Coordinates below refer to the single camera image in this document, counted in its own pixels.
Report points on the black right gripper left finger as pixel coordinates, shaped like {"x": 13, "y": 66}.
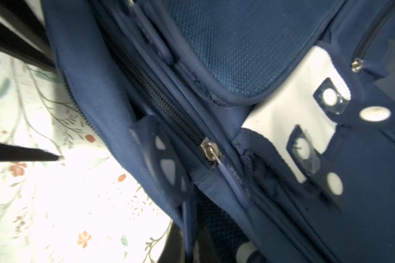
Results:
{"x": 11, "y": 153}

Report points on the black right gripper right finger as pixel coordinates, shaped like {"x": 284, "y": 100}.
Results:
{"x": 174, "y": 250}

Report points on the navy blue student backpack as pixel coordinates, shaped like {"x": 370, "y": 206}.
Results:
{"x": 264, "y": 129}

